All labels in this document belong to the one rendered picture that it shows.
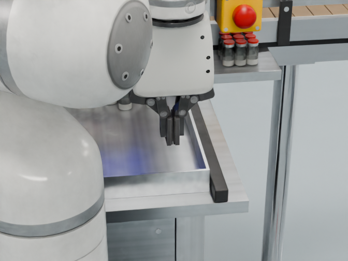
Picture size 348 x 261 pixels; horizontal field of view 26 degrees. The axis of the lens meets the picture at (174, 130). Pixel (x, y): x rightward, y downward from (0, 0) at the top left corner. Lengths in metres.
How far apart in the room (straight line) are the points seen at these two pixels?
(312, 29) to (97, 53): 0.97
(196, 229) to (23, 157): 0.91
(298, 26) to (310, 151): 1.43
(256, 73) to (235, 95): 1.88
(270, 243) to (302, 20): 0.57
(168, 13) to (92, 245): 0.28
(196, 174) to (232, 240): 1.39
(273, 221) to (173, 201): 0.76
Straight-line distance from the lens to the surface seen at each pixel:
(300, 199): 2.60
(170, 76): 0.90
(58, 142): 0.68
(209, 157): 1.07
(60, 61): 0.57
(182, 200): 1.01
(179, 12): 0.85
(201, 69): 0.91
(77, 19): 0.56
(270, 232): 1.77
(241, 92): 3.28
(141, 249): 1.55
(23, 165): 0.66
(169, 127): 0.94
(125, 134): 1.16
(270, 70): 1.39
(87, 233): 0.71
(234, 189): 1.04
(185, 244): 1.56
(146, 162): 1.09
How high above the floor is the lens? 1.46
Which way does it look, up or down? 29 degrees down
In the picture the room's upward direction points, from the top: straight up
